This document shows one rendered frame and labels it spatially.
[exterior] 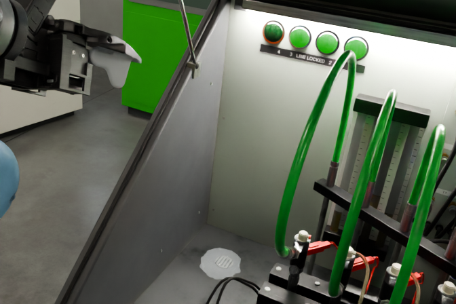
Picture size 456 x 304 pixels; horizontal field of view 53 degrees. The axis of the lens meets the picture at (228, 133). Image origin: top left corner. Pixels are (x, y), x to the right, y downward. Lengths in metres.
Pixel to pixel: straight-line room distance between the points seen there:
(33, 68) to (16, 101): 3.10
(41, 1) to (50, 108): 3.29
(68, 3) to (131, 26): 0.50
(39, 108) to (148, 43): 0.98
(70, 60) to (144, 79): 3.30
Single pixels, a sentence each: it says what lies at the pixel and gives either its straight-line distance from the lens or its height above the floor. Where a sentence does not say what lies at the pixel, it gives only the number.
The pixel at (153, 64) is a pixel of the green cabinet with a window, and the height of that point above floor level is 0.51.
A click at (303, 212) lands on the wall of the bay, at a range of 1.14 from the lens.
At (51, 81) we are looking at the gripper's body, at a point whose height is 1.40.
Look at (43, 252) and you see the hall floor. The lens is 2.54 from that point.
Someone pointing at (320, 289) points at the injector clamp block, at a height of 0.98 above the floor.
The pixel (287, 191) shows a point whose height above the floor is 1.28.
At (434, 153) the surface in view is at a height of 1.33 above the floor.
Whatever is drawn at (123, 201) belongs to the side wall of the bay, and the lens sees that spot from 0.86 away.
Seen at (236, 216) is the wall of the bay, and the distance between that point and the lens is 1.22.
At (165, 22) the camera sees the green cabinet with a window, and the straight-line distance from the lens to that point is 3.62.
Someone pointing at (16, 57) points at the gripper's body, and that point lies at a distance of 0.51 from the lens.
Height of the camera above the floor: 1.57
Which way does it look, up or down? 24 degrees down
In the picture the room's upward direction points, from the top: 7 degrees clockwise
